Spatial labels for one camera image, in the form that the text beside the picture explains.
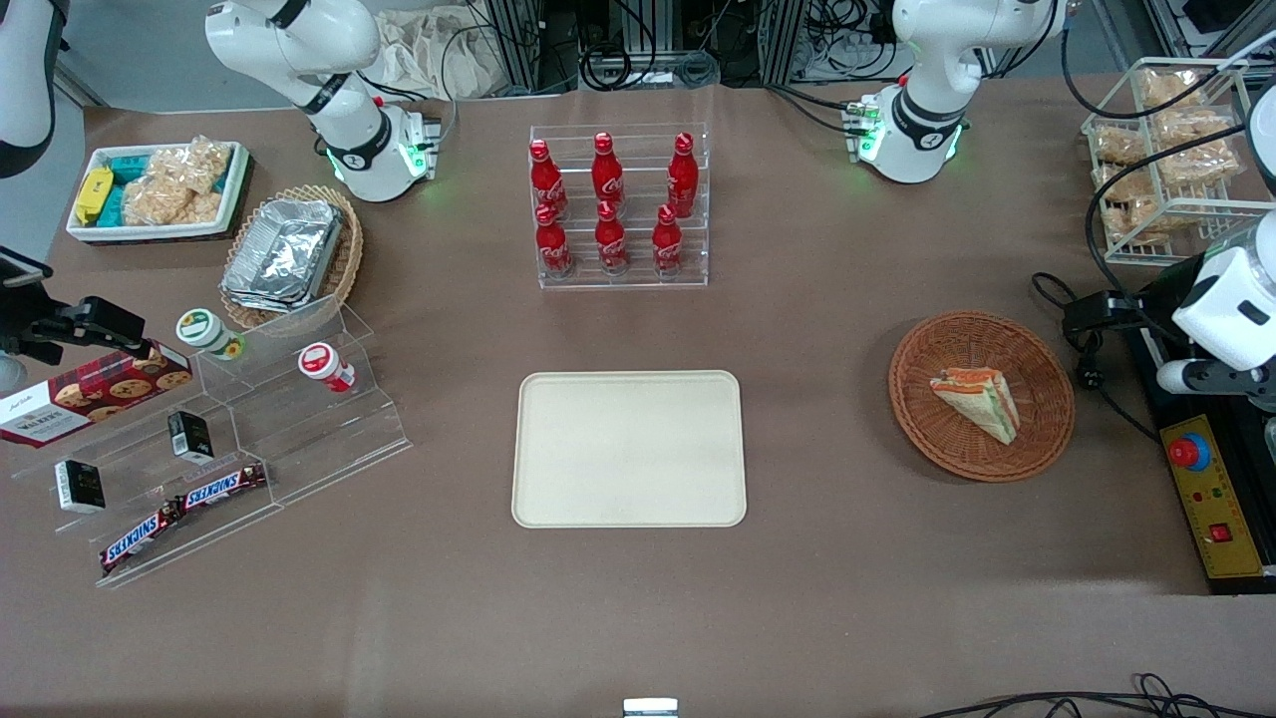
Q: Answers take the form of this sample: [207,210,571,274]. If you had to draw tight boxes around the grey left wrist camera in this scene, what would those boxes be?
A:
[1156,359,1276,412]

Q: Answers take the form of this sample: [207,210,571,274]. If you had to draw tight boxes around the round brown wicker basket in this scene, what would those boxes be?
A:
[887,311,1077,484]

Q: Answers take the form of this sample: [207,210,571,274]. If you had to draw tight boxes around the beige rectangular tray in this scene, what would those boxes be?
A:
[511,370,748,529]

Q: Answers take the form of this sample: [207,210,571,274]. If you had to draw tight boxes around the black control box yellow panel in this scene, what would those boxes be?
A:
[1121,319,1276,596]

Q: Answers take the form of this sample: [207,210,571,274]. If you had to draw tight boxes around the red cola bottle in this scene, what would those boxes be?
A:
[667,132,699,218]
[592,132,625,215]
[528,139,569,220]
[652,204,684,276]
[594,200,629,275]
[535,204,575,278]

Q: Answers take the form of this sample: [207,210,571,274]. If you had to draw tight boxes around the red lid yogurt cup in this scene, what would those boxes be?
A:
[298,342,357,393]

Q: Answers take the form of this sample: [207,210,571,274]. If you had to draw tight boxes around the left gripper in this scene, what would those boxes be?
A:
[1063,242,1276,372]

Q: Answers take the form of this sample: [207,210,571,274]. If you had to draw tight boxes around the coiled black cable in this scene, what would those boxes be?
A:
[581,45,719,93]

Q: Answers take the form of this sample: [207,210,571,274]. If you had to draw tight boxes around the clear acrylic stepped shelf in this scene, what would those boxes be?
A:
[10,294,413,589]

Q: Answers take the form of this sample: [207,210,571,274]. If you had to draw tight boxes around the clear acrylic bottle rack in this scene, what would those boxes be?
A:
[528,123,710,290]

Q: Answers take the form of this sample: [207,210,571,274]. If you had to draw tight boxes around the red tartan cookie box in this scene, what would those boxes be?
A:
[0,341,193,450]

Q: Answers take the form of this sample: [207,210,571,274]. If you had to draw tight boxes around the green lid yogurt cup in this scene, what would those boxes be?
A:
[176,308,246,361]

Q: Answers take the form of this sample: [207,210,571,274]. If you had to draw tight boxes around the black power cable with plug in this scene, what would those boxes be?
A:
[1032,271,1162,445]

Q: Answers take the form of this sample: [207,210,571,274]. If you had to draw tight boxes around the oval light wicker basket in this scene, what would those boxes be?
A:
[219,183,365,332]

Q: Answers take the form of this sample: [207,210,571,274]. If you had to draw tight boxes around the yellow snack pack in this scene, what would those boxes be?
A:
[74,167,115,225]

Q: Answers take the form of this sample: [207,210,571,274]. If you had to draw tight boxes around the brown Snickers bar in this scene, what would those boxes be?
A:
[100,502,185,575]
[175,462,269,513]

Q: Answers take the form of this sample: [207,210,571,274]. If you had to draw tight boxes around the small black box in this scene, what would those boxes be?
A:
[54,459,107,515]
[167,410,214,466]

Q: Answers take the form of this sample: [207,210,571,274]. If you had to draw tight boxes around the triangular sandwich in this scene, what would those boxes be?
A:
[929,367,1022,446]

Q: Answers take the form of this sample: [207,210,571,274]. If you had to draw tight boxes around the beige cloth bag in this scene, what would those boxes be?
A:
[374,8,509,101]

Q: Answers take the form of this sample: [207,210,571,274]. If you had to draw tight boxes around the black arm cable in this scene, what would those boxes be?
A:
[1059,0,1276,330]

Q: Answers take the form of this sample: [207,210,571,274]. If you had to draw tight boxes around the clear bagged rice crackers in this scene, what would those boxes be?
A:
[122,175,225,226]
[150,136,235,195]

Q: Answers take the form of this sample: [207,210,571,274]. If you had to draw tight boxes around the white rectangular bin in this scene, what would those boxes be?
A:
[66,141,250,243]

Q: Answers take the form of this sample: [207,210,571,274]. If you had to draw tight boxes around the thin black cable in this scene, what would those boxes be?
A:
[917,673,1276,718]

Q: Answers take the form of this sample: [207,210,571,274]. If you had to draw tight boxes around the white wire basket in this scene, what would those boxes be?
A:
[1082,58,1276,267]

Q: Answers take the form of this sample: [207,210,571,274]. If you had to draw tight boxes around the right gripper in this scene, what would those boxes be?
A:
[0,249,147,366]

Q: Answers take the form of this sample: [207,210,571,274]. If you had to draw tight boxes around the bagged fried snack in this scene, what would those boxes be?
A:
[1097,165,1157,205]
[1154,108,1237,151]
[1107,199,1172,245]
[1139,68,1204,109]
[1094,125,1149,166]
[1156,145,1242,188]

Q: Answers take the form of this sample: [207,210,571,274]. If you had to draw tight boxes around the aluminium foil container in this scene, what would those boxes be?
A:
[219,197,345,312]

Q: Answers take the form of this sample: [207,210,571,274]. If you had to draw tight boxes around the aluminium profile frame post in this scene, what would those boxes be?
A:
[760,0,804,86]
[488,0,545,96]

